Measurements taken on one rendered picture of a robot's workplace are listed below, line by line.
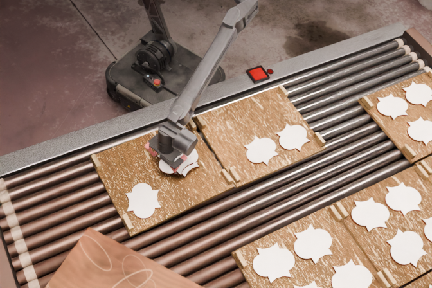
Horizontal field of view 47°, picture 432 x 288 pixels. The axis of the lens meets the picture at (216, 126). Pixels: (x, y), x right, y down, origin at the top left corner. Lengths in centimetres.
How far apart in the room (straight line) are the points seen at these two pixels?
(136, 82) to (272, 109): 117
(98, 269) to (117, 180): 38
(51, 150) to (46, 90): 142
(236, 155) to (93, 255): 65
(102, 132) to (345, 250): 99
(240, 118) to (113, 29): 186
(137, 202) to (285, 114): 71
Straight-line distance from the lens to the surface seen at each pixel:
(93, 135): 196
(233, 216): 179
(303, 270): 174
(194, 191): 180
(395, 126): 220
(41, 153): 194
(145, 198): 177
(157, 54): 293
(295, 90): 218
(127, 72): 306
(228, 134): 195
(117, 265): 157
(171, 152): 168
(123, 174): 183
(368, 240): 186
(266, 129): 199
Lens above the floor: 251
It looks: 53 degrees down
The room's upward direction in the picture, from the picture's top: 10 degrees clockwise
